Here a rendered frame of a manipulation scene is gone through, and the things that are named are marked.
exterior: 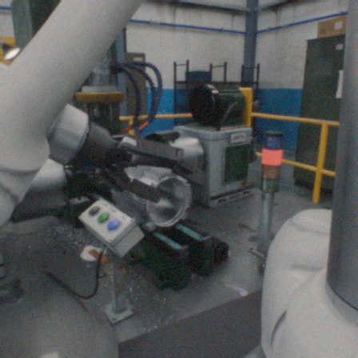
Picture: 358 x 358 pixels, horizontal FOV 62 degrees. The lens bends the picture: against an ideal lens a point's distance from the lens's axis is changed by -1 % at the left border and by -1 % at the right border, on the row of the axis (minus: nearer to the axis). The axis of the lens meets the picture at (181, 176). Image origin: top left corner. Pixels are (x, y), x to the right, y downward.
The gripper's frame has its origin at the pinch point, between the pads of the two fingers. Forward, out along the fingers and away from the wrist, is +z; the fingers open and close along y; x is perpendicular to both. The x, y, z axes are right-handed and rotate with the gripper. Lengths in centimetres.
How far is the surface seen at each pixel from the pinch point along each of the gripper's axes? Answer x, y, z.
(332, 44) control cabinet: -298, 49, 237
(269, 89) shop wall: -503, 267, 427
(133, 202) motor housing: -7.9, 32.9, 9.6
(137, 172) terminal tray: -17.4, 32.0, 8.0
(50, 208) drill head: -6, 57, -7
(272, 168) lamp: -23.5, 4.4, 39.2
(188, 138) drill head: -51, 44, 36
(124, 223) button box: 6.0, 12.8, -2.5
